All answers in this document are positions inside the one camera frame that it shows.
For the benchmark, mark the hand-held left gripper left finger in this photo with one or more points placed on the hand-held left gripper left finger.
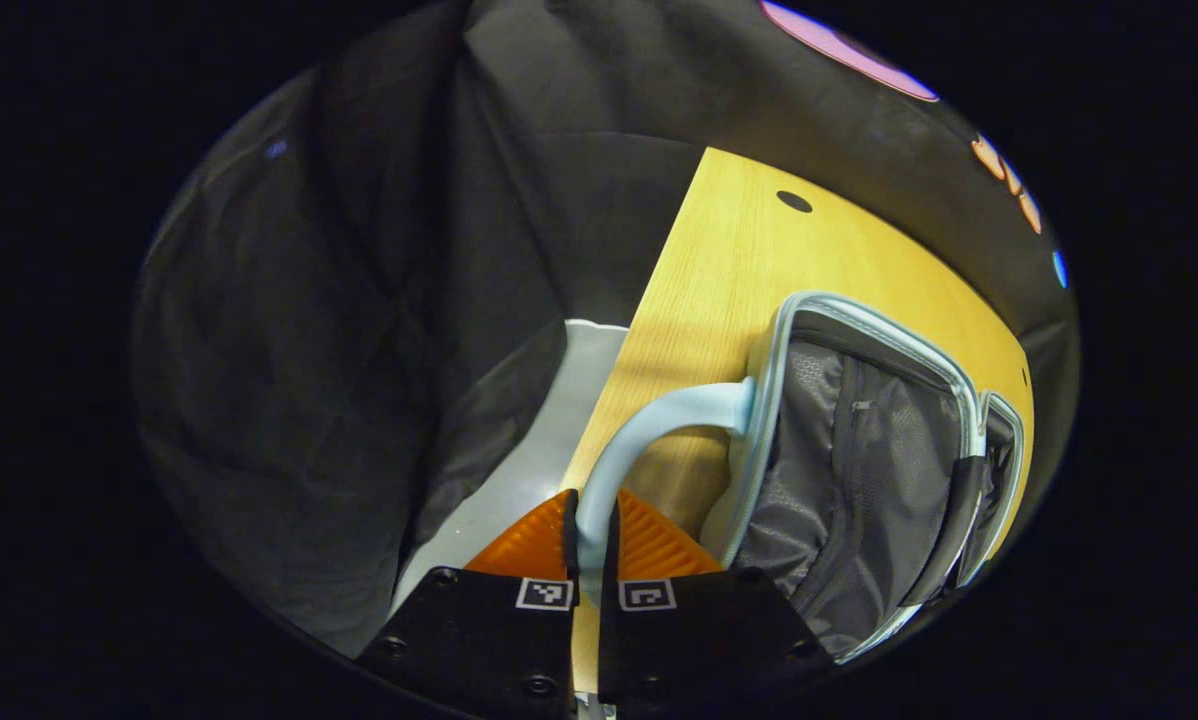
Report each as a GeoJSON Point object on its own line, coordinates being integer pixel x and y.
{"type": "Point", "coordinates": [568, 550]}

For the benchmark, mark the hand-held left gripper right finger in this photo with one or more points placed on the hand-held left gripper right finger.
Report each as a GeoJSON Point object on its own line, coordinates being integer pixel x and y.
{"type": "Point", "coordinates": [611, 555]}

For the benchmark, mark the light blue suitcase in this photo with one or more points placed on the light blue suitcase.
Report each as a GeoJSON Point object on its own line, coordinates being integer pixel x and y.
{"type": "Point", "coordinates": [859, 480]}

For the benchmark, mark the black backdrop cloth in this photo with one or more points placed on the black backdrop cloth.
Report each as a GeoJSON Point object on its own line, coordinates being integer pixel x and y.
{"type": "Point", "coordinates": [309, 350]}

